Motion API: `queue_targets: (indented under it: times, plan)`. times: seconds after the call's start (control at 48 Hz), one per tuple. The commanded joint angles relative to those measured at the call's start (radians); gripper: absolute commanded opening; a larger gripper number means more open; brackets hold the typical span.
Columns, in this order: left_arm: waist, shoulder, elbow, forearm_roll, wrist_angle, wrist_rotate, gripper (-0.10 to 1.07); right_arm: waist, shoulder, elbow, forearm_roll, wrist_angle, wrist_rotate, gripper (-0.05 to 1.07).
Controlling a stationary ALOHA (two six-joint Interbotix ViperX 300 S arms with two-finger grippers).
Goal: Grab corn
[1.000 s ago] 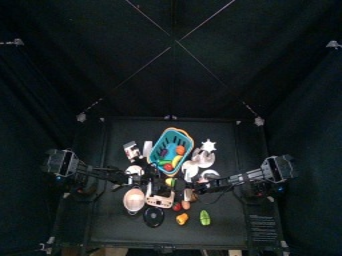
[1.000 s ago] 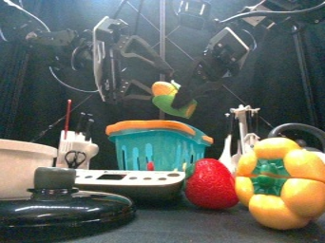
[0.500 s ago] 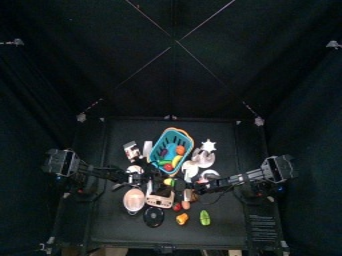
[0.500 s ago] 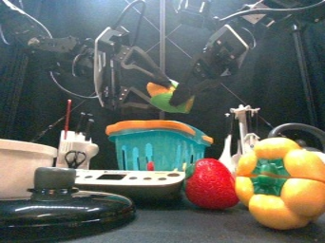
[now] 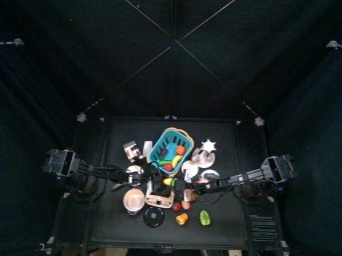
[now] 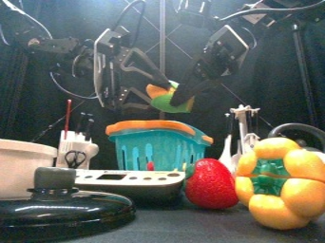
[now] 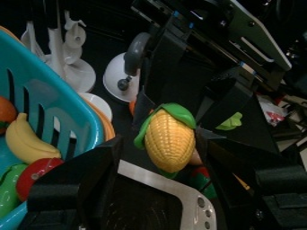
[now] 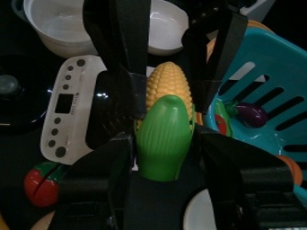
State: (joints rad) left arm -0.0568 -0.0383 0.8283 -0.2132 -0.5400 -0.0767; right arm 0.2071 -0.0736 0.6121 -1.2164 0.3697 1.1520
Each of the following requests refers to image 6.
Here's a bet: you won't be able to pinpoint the dark vertical frame post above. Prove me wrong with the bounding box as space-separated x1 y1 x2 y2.
289 18 319 128

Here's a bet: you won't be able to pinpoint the white hanging toy utensil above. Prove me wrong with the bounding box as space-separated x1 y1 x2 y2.
245 108 263 148
218 113 236 169

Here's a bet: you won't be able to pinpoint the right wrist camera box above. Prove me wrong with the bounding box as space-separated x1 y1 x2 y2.
177 6 213 30

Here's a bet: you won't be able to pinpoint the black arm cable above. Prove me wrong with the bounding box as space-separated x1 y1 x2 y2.
49 53 102 101
218 0 325 23

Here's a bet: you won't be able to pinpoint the red handled toy knife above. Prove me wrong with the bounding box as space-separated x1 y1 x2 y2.
63 99 74 140

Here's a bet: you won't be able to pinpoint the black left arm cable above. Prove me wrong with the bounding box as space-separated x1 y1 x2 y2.
49 53 102 101

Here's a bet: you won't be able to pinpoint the red toy strawberry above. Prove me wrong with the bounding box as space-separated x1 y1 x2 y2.
185 158 241 211

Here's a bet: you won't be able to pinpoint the white toy kitchen scale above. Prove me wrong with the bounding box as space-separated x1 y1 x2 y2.
73 168 188 202

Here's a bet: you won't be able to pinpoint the yellow toy bell pepper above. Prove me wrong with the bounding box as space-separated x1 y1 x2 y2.
234 137 325 232

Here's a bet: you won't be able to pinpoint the black handled toy knife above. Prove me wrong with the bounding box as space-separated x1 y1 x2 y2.
85 117 95 138
77 111 87 135

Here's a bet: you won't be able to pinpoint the teal basket with orange rim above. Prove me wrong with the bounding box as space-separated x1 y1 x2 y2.
105 120 216 173

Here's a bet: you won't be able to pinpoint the white toy utensil rack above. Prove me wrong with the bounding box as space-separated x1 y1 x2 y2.
218 104 263 175

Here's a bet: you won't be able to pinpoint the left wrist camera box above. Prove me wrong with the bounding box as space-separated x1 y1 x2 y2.
106 26 133 46

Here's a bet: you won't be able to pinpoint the white toy kettle black handle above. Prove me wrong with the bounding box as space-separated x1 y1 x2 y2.
268 122 325 157

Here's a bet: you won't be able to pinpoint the black pot lid grey knob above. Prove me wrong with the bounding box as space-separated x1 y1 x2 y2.
0 166 138 240

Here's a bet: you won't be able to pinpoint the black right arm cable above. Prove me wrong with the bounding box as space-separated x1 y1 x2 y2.
218 0 325 23

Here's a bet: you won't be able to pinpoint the toy corn with green husk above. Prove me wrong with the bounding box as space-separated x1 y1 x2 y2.
145 80 197 115

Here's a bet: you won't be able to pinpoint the grey vertical frame post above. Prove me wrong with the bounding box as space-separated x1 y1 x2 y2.
158 0 166 121

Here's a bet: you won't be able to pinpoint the white toy knife block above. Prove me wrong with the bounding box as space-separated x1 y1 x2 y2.
57 129 102 171

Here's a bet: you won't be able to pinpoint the white toy cooking pot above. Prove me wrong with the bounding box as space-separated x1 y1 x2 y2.
0 138 59 201

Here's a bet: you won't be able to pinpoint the black toy scissors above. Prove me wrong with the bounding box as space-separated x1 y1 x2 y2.
63 149 87 169

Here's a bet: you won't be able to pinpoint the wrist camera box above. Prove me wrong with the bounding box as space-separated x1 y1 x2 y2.
106 26 133 46
177 6 213 30

